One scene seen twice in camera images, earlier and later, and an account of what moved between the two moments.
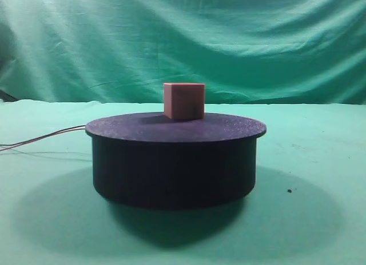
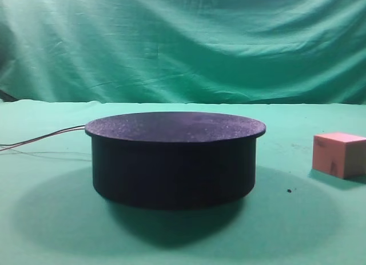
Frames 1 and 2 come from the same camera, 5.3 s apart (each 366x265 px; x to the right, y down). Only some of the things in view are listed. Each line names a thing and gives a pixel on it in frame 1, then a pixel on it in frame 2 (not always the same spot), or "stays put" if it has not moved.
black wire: (54, 132) stays put
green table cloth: (307, 206) stays put
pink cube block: (185, 100) to (341, 155)
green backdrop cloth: (251, 47) stays put
